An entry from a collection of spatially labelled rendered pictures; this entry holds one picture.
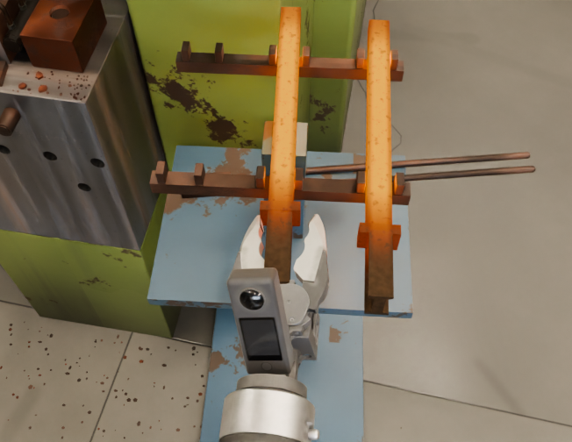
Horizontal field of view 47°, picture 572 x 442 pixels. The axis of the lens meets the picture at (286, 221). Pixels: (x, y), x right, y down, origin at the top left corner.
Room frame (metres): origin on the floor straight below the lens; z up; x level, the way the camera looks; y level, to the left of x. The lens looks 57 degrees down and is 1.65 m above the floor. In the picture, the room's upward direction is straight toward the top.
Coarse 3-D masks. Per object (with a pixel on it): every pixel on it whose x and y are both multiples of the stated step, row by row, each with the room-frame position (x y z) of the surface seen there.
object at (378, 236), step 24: (384, 24) 0.73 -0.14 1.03; (384, 48) 0.68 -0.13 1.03; (384, 72) 0.64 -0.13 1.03; (384, 96) 0.59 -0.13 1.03; (384, 120) 0.55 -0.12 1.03; (384, 144) 0.51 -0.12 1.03; (384, 168) 0.48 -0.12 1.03; (384, 192) 0.44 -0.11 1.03; (384, 216) 0.41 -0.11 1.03; (360, 240) 0.38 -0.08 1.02; (384, 240) 0.37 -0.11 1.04; (384, 264) 0.34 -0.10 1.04; (384, 288) 0.31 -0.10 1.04; (384, 312) 0.30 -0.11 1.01
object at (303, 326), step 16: (288, 288) 0.31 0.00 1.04; (288, 304) 0.29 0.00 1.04; (304, 304) 0.29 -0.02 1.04; (288, 320) 0.28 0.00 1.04; (304, 320) 0.28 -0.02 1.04; (304, 336) 0.27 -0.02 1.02; (304, 352) 0.26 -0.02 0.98; (240, 384) 0.21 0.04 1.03; (256, 384) 0.21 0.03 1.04; (272, 384) 0.21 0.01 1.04; (288, 384) 0.21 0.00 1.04
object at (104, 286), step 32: (160, 224) 0.80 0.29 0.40; (0, 256) 0.75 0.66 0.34; (32, 256) 0.74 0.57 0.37; (64, 256) 0.72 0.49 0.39; (96, 256) 0.71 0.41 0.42; (128, 256) 0.70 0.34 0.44; (32, 288) 0.75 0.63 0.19; (64, 288) 0.73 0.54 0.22; (96, 288) 0.72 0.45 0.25; (128, 288) 0.70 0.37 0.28; (64, 320) 0.74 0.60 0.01; (96, 320) 0.73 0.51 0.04; (128, 320) 0.71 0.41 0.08; (160, 320) 0.69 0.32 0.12
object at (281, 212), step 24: (288, 24) 0.73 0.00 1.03; (288, 48) 0.68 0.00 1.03; (288, 72) 0.64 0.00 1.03; (288, 96) 0.59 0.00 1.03; (288, 120) 0.55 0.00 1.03; (288, 144) 0.51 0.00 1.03; (288, 168) 0.47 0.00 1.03; (288, 192) 0.44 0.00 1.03; (264, 216) 0.41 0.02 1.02; (288, 216) 0.40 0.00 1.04; (288, 240) 0.37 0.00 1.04; (264, 264) 0.34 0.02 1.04; (288, 264) 0.34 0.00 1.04
